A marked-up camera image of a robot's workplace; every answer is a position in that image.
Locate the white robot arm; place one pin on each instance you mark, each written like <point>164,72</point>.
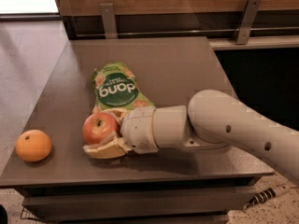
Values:
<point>211,119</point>

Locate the metal rail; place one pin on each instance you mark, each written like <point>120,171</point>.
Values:
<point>222,33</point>

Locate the red apple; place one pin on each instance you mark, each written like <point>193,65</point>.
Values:
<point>99,126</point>

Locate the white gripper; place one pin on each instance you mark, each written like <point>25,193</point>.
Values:
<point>137,130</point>

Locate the right metal bracket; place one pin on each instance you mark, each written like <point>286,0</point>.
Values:
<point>242,33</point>

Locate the left metal bracket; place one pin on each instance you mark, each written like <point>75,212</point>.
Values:
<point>109,20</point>

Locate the orange fruit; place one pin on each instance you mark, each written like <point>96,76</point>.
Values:
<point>33,145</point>

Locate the green snack bag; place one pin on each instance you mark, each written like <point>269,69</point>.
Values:
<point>115,87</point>

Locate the grey drawer cabinet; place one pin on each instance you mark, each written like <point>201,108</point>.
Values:
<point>203,200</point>

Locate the metal bracket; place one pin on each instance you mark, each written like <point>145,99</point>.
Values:
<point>109,20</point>
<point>242,33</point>

